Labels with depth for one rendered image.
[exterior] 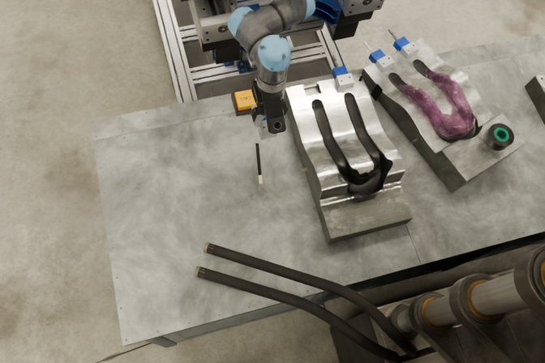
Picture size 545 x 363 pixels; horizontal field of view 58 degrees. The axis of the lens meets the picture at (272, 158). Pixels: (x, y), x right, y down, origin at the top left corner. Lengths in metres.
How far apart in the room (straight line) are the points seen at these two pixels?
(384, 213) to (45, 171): 1.66
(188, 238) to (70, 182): 1.13
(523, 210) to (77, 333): 1.78
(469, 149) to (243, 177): 0.70
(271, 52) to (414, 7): 2.06
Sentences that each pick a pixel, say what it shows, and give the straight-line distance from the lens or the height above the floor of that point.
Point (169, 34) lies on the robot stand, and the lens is 2.55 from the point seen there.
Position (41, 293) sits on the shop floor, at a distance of 2.41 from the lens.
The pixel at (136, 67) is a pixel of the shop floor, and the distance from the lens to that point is 2.74.
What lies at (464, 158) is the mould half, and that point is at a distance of 1.61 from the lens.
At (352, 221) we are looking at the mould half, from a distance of 1.48.
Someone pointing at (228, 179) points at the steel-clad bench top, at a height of 0.80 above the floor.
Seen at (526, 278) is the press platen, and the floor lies 1.53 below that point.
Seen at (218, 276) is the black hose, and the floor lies 0.84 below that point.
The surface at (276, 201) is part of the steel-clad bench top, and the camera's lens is 1.52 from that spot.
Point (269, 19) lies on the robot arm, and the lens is 1.24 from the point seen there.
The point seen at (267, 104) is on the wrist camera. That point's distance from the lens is 1.30.
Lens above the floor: 2.24
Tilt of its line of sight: 66 degrees down
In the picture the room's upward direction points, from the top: 10 degrees clockwise
